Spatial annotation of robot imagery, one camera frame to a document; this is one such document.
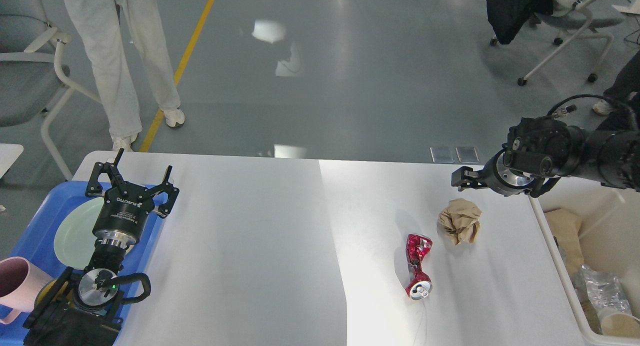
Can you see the red crumpled wrapper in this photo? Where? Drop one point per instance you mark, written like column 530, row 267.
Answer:
column 418, row 246

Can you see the aluminium foil tray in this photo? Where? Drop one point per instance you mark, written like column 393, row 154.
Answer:
column 596, row 290

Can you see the right metal floor plate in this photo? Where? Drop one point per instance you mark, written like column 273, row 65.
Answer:
column 467, row 155

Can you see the brown paper bag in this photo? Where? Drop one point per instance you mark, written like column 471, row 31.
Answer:
column 565, row 227

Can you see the metal floor plate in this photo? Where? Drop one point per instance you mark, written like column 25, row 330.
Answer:
column 442, row 155
column 467, row 155

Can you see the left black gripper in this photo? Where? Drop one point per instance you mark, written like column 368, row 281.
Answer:
column 122, row 216

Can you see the white paper cup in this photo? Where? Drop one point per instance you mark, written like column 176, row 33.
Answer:
column 615, row 323

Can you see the grey office chair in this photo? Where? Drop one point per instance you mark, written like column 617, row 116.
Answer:
column 32, row 72

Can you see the person in light trousers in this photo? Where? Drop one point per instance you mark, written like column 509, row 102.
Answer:
column 99, row 28

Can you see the left metal floor plate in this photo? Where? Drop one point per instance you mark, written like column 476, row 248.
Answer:
column 442, row 155

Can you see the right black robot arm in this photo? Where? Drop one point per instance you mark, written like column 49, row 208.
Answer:
column 539, row 151

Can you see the chair with black jacket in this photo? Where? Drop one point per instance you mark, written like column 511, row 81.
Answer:
column 573, row 19

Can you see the person in dark trousers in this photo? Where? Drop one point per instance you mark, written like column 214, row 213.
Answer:
column 626, row 82

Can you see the white plastic bin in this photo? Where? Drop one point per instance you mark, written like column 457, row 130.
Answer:
column 609, row 238

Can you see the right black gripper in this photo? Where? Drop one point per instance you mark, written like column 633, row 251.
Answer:
column 495, row 175

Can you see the brown paper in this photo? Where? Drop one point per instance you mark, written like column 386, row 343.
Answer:
column 461, row 221

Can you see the blue-grey HOME mug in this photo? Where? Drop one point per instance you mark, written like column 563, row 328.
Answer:
column 49, row 293

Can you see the white side table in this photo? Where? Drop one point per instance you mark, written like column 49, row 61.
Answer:
column 9, row 154

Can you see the pink ribbed mug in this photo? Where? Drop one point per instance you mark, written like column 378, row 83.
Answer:
column 20, row 284

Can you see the green plate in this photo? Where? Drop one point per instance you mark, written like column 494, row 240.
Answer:
column 74, row 241

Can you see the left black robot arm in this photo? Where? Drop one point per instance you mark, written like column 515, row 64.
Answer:
column 80, row 307

